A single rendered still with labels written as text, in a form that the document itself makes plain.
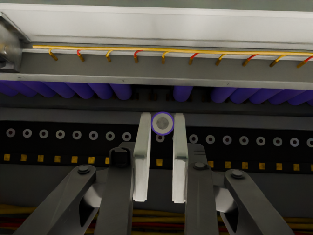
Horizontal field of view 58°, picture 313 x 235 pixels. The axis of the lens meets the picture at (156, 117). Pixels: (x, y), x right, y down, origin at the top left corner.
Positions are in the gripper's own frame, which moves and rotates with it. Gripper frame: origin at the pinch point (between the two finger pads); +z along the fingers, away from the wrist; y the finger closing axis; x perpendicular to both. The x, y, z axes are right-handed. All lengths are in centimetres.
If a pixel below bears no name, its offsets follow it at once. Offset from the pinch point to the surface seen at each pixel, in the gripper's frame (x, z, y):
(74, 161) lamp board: -8.4, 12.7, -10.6
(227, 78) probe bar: 4.1, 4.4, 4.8
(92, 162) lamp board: -8.5, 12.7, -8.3
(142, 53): 5.7, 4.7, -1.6
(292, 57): 5.7, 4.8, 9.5
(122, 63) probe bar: 4.9, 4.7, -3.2
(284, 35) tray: 7.3, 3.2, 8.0
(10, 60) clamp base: 5.4, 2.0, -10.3
